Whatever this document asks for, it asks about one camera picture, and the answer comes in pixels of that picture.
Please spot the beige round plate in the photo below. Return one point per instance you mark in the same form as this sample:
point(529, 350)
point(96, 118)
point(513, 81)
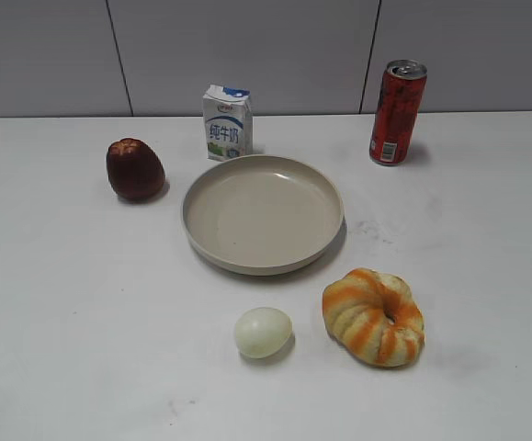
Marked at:
point(262, 215)

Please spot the red soda can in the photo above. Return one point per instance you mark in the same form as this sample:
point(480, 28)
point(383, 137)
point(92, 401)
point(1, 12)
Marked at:
point(400, 96)

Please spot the white milk carton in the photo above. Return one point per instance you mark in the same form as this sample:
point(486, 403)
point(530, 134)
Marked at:
point(228, 122)

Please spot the orange striped ring bread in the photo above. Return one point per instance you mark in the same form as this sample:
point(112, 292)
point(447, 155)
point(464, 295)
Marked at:
point(374, 317)

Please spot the white egg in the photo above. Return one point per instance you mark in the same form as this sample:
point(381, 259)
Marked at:
point(262, 332)

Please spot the dark red apple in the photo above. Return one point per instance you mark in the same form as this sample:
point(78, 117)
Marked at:
point(134, 170)

